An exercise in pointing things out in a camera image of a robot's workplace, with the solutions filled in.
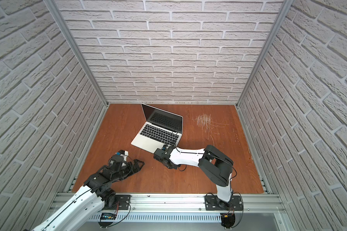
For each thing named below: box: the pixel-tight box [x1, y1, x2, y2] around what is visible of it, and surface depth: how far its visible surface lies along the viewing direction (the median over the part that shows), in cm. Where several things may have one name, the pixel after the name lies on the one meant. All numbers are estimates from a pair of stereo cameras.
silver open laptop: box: [131, 103, 184, 154], surface depth 102 cm
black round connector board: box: [220, 213, 236, 229], surface depth 72 cm
